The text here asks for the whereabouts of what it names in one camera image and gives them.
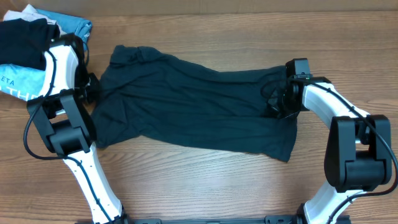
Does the dark teal t-shirt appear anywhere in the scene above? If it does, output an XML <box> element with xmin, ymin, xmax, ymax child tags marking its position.
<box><xmin>91</xmin><ymin>45</ymin><xmax>297</xmax><ymax>162</ymax></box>

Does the folded black garment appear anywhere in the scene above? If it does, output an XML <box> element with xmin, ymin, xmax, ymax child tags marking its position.
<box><xmin>1</xmin><ymin>19</ymin><xmax>60</xmax><ymax>70</ymax></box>

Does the light blue printed t-shirt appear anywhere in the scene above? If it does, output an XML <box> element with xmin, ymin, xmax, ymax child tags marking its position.
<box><xmin>1</xmin><ymin>64</ymin><xmax>46</xmax><ymax>101</ymax></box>

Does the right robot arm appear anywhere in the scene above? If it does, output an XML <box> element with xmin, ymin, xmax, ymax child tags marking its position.
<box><xmin>264</xmin><ymin>58</ymin><xmax>397</xmax><ymax>224</ymax></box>

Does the folded beige garment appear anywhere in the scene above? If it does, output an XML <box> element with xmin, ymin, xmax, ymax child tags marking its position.
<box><xmin>3</xmin><ymin>4</ymin><xmax>66</xmax><ymax>35</ymax></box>

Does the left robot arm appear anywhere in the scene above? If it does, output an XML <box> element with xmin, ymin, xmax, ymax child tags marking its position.
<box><xmin>23</xmin><ymin>34</ymin><xmax>129</xmax><ymax>223</ymax></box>

